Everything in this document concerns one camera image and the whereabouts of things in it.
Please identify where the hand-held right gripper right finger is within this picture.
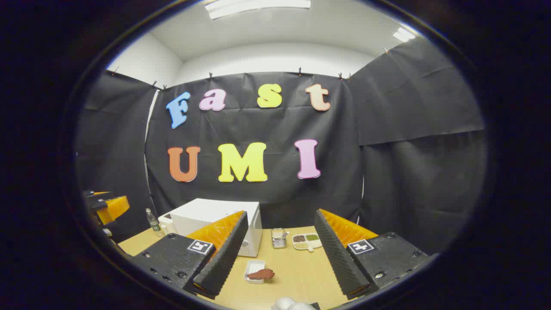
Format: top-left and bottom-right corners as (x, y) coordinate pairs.
(313, 208), (431, 301)

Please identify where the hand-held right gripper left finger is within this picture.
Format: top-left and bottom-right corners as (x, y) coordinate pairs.
(131, 210), (249, 301)

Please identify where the white microwave oven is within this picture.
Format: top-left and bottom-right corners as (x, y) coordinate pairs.
(169, 198), (263, 258)

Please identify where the small white rectangular tray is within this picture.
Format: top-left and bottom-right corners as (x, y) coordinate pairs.
(244, 260), (266, 285)

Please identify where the compartment dish with beans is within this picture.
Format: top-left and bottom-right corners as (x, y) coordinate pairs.
(292, 233), (322, 252)

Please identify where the clear plastic water bottle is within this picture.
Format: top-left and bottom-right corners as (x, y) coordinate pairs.
(145, 208), (162, 237)

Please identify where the white toaster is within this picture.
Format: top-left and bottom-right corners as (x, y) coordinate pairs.
(158, 213), (175, 235)

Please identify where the small metal glass container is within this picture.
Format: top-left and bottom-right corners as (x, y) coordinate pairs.
(271, 228), (288, 249)

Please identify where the black backdrop cloth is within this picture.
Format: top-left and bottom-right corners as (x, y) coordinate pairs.
(75, 37), (487, 254)

